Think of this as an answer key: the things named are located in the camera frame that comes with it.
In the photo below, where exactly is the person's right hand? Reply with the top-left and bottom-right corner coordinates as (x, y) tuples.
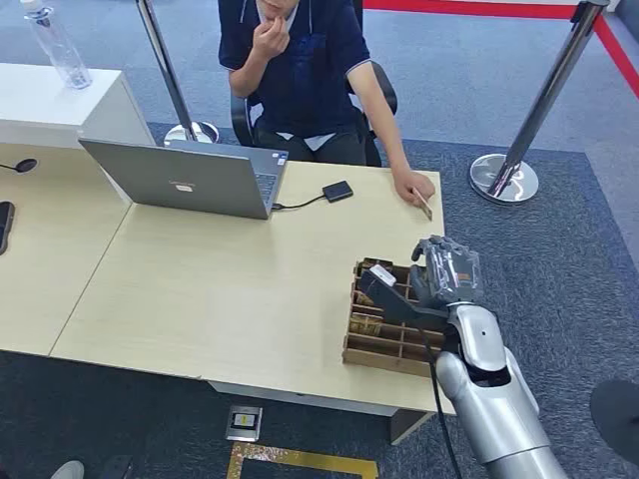
(251, 13), (292, 64)

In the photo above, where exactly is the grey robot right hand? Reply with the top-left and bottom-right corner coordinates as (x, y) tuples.
(410, 236), (484, 310)

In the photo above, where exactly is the person's left hand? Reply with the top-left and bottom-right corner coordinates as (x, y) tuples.
(391, 166), (437, 210)

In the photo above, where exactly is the beige card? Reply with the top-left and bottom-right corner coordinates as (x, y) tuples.
(412, 188), (434, 223)

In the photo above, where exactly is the person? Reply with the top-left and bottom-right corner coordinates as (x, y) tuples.
(218, 0), (437, 223)

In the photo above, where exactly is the wooden divided card box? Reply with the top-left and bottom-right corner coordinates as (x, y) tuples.
(341, 257), (449, 379)

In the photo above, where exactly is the black external drive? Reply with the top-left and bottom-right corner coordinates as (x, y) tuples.
(322, 180), (354, 205)

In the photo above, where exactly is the black office chair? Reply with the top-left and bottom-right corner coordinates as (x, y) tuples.
(229, 0), (399, 168)

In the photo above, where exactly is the white desk leg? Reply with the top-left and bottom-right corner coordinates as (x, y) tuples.
(389, 408), (437, 446)

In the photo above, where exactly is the grey laptop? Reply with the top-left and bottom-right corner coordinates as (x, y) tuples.
(79, 137), (289, 221)

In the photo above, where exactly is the red barrier belt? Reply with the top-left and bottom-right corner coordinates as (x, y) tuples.
(363, 0), (581, 20)
(592, 14), (639, 102)

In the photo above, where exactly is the black round base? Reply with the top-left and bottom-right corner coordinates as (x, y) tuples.
(589, 379), (639, 467)

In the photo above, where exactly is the clear plastic water bottle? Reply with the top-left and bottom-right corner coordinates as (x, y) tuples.
(20, 0), (94, 91)

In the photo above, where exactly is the white cabinet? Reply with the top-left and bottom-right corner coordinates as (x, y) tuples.
(0, 62), (156, 151)

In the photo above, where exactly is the metal floor outlet box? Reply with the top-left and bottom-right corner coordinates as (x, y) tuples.
(225, 404), (264, 443)

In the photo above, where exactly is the black computer mouse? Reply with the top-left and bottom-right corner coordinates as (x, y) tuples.
(0, 201), (16, 256)

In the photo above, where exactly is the grey shoe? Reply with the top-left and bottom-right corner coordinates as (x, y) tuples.
(50, 460), (86, 479)

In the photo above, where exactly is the dark grey camera mount bracket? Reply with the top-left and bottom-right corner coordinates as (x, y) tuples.
(358, 267), (451, 332)

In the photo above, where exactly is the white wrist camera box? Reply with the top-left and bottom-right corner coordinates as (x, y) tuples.
(369, 263), (398, 287)

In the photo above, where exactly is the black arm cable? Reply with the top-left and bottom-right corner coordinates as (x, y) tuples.
(421, 328), (464, 479)

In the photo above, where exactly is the chrome stanchion post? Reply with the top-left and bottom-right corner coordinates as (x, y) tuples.
(468, 0), (611, 207)
(136, 0), (221, 147)

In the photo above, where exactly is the black drive cable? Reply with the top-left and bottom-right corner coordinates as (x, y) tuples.
(270, 193), (326, 213)

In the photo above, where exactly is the black round puck with cable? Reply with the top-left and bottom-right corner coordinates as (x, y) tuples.
(0, 157), (39, 176)

